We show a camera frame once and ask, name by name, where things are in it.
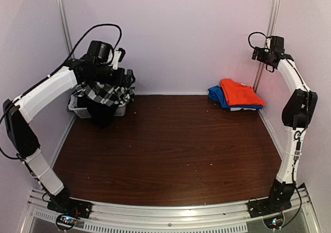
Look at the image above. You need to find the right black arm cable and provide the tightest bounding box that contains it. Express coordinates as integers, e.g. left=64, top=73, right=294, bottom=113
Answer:
left=247, top=31, right=272, bottom=50

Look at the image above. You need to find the front aluminium rail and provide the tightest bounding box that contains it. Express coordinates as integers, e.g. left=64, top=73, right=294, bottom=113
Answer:
left=20, top=183, right=321, bottom=233

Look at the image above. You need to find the black garment hanging from basket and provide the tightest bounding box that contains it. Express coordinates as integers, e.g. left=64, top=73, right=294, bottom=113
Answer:
left=77, top=97, right=119, bottom=129

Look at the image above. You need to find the black white checkered cloth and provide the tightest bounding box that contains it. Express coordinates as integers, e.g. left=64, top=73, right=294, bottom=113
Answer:
left=72, top=82, right=136, bottom=107

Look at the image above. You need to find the aluminium frame post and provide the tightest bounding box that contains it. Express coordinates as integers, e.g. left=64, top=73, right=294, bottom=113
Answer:
left=252, top=0, right=282, bottom=92
left=56, top=0, right=74, bottom=66

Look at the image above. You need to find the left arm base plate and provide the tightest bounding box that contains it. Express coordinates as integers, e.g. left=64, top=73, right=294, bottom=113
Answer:
left=47, top=189, right=92, bottom=219

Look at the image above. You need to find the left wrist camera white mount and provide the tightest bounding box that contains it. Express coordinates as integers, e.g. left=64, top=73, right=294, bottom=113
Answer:
left=111, top=48, right=126, bottom=70

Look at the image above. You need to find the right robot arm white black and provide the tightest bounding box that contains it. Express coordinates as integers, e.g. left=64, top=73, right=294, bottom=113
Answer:
left=250, top=33, right=318, bottom=213

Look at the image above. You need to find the white plastic laundry basket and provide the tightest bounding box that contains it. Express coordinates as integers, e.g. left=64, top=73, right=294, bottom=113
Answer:
left=68, top=97, right=126, bottom=119

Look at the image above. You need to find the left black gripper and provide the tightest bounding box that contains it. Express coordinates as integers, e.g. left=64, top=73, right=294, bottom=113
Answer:
left=88, top=65, right=136, bottom=89

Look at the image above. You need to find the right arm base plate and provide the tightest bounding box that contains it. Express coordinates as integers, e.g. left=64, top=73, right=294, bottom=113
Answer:
left=246, top=194, right=292, bottom=218

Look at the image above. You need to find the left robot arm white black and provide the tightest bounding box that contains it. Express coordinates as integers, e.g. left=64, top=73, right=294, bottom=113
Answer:
left=2, top=40, right=136, bottom=214

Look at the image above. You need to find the left aluminium frame post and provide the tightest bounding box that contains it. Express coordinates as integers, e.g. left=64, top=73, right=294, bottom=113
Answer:
left=56, top=0, right=74, bottom=66

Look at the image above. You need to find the orange t-shirt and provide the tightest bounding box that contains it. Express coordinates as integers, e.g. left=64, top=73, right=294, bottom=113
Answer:
left=220, top=79, right=265, bottom=107

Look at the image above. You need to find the right aluminium frame post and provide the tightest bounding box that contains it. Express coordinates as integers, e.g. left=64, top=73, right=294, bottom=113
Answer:
left=252, top=0, right=282, bottom=92

